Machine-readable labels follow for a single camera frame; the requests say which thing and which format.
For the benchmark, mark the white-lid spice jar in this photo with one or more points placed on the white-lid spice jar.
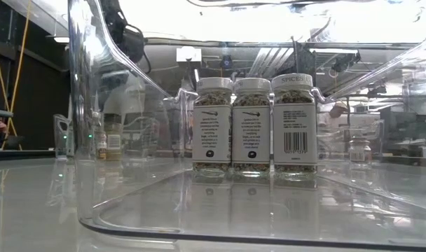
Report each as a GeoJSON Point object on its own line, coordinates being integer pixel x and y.
{"type": "Point", "coordinates": [295, 133]}
{"type": "Point", "coordinates": [251, 133]}
{"type": "Point", "coordinates": [212, 133]}

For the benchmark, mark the brown powder spice jar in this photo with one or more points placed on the brown powder spice jar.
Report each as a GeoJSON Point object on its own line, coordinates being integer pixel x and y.
{"type": "Point", "coordinates": [359, 152]}

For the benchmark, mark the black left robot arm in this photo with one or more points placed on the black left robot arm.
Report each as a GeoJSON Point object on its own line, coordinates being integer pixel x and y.
{"type": "Point", "coordinates": [127, 38]}

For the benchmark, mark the person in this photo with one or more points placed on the person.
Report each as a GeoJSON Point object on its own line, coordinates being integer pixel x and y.
{"type": "Point", "coordinates": [337, 111]}

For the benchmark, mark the ceiling light panel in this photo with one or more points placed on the ceiling light panel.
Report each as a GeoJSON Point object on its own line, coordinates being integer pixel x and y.
{"type": "Point", "coordinates": [61, 39]}

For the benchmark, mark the white wall box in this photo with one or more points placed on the white wall box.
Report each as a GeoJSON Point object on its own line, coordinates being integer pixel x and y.
{"type": "Point", "coordinates": [188, 54]}

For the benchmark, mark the black aluminium table frame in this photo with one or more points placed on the black aluminium table frame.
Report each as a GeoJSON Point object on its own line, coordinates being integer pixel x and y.
{"type": "Point", "coordinates": [24, 154]}

